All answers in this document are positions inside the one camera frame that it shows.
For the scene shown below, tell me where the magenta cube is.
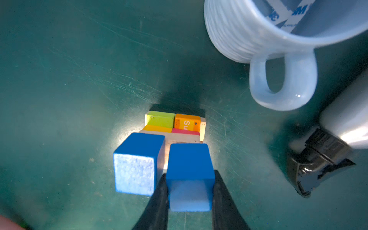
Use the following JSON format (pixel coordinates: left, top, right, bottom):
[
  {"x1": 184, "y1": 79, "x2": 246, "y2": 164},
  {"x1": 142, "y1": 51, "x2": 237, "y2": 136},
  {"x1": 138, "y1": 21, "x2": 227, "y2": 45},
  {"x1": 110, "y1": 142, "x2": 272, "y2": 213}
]
[{"x1": 172, "y1": 128, "x2": 200, "y2": 136}]

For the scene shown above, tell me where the orange yellow block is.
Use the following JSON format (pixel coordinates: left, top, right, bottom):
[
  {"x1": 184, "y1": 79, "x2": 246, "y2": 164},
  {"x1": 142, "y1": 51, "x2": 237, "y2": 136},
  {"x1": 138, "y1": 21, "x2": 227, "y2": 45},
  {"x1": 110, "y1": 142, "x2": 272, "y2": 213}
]
[{"x1": 174, "y1": 114, "x2": 201, "y2": 132}]

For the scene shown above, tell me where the blue cube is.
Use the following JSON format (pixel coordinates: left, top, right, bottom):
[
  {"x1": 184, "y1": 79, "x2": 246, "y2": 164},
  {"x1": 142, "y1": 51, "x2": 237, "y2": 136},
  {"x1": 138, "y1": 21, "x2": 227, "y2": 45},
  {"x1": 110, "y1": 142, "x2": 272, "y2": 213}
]
[
  {"x1": 113, "y1": 133, "x2": 165, "y2": 196},
  {"x1": 166, "y1": 143, "x2": 216, "y2": 212}
]

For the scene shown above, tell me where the silver spray bottle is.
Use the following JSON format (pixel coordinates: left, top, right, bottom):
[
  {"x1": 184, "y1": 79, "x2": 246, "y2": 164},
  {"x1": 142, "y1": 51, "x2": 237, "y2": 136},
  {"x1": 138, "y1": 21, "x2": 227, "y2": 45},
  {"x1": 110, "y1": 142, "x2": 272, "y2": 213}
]
[{"x1": 286, "y1": 70, "x2": 368, "y2": 198}]

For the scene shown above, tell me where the tan wood block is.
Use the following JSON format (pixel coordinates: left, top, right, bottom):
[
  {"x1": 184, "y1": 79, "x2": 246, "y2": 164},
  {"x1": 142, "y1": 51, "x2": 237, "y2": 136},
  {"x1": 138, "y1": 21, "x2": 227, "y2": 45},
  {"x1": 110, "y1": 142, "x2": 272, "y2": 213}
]
[{"x1": 140, "y1": 130, "x2": 202, "y2": 170}]

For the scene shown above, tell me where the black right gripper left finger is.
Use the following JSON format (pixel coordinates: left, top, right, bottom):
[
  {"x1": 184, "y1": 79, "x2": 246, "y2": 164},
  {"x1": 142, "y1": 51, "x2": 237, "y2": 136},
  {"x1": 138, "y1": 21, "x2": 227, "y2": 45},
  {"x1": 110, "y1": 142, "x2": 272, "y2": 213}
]
[{"x1": 132, "y1": 173, "x2": 169, "y2": 230}]

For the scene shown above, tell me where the purple pink toy spatula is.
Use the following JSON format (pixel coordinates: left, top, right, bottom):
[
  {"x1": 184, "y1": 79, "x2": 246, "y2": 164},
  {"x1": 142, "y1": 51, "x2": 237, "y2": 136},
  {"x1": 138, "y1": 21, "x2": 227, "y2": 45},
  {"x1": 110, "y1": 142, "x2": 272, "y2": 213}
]
[{"x1": 0, "y1": 216, "x2": 25, "y2": 230}]

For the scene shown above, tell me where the small orange cube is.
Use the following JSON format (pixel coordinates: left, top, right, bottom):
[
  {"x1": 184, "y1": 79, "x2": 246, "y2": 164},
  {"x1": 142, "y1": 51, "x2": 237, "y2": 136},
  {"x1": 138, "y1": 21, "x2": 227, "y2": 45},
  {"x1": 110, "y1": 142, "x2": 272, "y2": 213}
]
[{"x1": 143, "y1": 125, "x2": 172, "y2": 133}]

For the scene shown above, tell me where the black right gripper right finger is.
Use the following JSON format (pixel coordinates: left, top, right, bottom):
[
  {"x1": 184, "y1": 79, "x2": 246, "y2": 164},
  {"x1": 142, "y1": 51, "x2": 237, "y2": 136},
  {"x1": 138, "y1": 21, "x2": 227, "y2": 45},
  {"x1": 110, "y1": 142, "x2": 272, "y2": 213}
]
[{"x1": 211, "y1": 170, "x2": 250, "y2": 230}]

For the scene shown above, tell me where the lime green block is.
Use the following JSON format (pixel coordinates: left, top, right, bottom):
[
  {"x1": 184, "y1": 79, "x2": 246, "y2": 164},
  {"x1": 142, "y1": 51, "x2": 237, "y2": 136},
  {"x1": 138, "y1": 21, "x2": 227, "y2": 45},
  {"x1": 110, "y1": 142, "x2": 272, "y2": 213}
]
[{"x1": 145, "y1": 111, "x2": 175, "y2": 128}]

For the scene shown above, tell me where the light blue ceramic mug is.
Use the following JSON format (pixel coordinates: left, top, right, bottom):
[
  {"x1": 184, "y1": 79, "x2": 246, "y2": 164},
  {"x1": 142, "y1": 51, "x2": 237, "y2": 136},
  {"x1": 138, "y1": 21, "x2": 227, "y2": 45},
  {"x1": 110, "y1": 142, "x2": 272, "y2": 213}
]
[{"x1": 204, "y1": 1, "x2": 368, "y2": 111}]

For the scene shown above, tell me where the natural wood block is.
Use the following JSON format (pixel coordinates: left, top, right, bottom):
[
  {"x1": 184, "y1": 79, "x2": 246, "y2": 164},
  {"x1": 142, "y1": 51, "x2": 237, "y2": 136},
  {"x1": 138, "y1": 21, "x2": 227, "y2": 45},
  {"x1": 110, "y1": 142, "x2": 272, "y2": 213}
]
[{"x1": 199, "y1": 117, "x2": 207, "y2": 142}]

